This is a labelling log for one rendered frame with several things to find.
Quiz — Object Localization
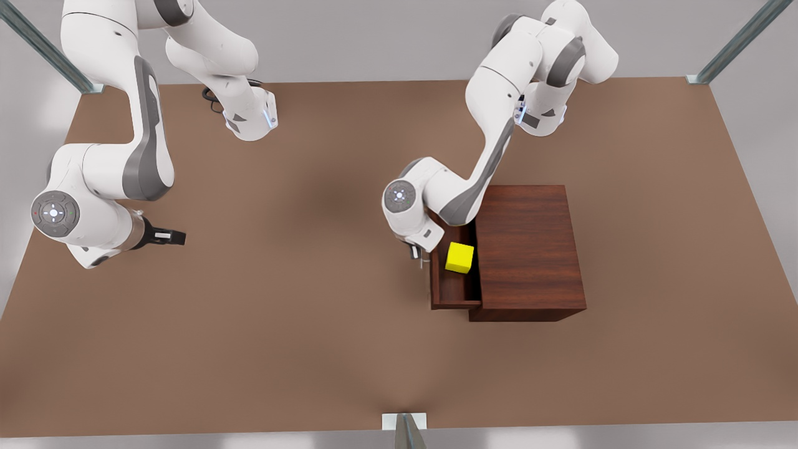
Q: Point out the silver frame post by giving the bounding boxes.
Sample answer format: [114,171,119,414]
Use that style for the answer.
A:
[382,412,429,449]
[685,0,796,85]
[0,0,105,95]

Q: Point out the dark wooden cabinet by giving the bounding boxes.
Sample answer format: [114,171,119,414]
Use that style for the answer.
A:
[468,185,587,323]

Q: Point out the black cable loop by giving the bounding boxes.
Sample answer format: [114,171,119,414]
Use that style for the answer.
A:
[201,77,264,115]

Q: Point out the dark wooden drawer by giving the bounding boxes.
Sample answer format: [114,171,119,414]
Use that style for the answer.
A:
[420,211,483,311]

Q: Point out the yellow cube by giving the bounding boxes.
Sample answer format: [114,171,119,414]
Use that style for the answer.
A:
[445,242,475,274]

